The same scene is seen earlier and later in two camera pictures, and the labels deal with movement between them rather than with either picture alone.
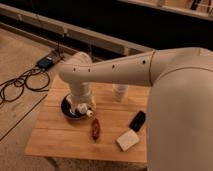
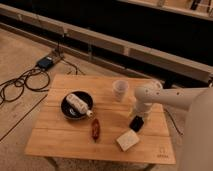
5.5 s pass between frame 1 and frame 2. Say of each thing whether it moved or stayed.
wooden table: stayed
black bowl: stayed
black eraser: stayed
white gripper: moved
